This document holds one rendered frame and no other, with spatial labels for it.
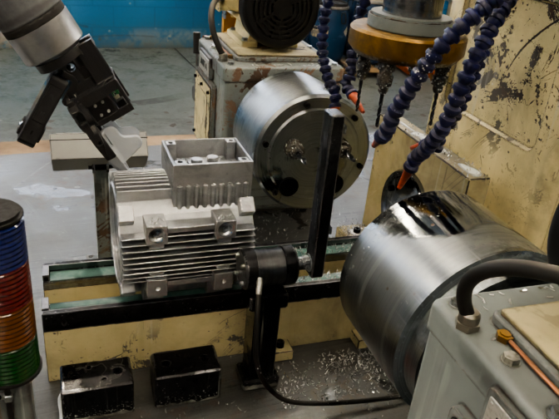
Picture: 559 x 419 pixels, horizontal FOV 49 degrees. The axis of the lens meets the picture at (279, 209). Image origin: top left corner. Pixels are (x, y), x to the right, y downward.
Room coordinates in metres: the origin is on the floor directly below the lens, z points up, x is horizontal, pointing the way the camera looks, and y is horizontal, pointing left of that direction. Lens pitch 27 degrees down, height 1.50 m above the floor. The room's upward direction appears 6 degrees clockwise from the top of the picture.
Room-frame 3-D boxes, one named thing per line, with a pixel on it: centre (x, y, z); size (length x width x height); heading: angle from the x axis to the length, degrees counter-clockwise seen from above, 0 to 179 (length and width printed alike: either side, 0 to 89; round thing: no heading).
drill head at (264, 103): (1.30, -0.01, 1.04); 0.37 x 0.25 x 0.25; 21
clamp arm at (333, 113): (0.79, -0.06, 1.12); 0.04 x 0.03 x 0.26; 111
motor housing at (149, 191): (0.86, 0.16, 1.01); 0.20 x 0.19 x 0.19; 112
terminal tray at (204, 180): (0.87, 0.12, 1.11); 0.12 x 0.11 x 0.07; 112
